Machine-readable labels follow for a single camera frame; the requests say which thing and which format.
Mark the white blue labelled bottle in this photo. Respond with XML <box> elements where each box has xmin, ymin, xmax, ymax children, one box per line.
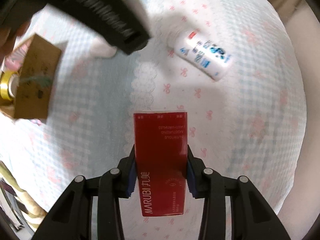
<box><xmin>167</xmin><ymin>29</ymin><xmax>234</xmax><ymax>81</ymax></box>

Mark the red Marubi carton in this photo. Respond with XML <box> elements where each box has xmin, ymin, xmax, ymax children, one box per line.
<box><xmin>133</xmin><ymin>112</ymin><xmax>188</xmax><ymax>217</ymax></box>

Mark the yellow packing tape roll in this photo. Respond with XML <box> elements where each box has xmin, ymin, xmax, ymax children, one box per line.
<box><xmin>1</xmin><ymin>70</ymin><xmax>19</xmax><ymax>106</ymax></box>

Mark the person's left hand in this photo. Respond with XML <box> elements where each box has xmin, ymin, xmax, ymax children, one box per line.
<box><xmin>0</xmin><ymin>21</ymin><xmax>31</xmax><ymax>62</ymax></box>

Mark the checked floral bedspread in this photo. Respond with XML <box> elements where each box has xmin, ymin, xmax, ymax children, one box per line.
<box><xmin>1</xmin><ymin>0</ymin><xmax>306</xmax><ymax>239</ymax></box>

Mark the brown cardboard box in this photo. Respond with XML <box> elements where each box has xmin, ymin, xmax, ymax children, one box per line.
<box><xmin>1</xmin><ymin>34</ymin><xmax>62</xmax><ymax>120</ymax></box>

